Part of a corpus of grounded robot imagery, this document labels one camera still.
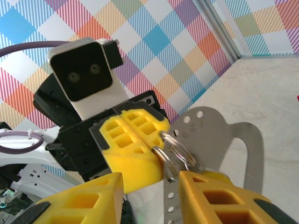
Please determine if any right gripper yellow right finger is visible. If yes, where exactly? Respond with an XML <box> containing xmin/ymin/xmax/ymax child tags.
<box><xmin>178</xmin><ymin>170</ymin><xmax>299</xmax><ymax>224</ymax></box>

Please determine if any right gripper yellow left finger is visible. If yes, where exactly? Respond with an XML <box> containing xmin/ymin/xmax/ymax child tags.
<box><xmin>14</xmin><ymin>172</ymin><xmax>124</xmax><ymax>224</ymax></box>

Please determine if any silver split keyring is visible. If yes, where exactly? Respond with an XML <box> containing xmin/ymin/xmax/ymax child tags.
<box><xmin>160</xmin><ymin>130</ymin><xmax>204</xmax><ymax>173</ymax></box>
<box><xmin>151</xmin><ymin>146</ymin><xmax>175</xmax><ymax>184</ymax></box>

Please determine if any steel key holder plate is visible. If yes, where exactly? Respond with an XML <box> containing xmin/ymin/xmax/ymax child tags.
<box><xmin>163</xmin><ymin>106</ymin><xmax>265</xmax><ymax>224</ymax></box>

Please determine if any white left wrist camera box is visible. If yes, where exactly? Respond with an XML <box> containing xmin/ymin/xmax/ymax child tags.
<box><xmin>46</xmin><ymin>37</ymin><xmax>128</xmax><ymax>121</ymax></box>

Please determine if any aluminium frame post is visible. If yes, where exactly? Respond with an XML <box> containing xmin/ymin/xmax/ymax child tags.
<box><xmin>202</xmin><ymin>0</ymin><xmax>242</xmax><ymax>62</ymax></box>

